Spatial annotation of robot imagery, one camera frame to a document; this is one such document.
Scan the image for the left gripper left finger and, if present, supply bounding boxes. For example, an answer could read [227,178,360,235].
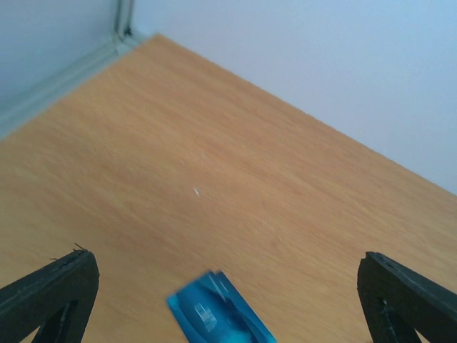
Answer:
[1,249,99,342]

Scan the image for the left rear aluminium post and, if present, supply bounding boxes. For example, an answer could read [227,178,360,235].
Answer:
[114,0,136,46]

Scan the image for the small blue card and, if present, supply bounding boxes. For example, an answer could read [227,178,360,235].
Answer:
[166,270,277,343]

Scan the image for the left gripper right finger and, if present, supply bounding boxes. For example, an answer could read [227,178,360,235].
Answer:
[358,252,456,342]

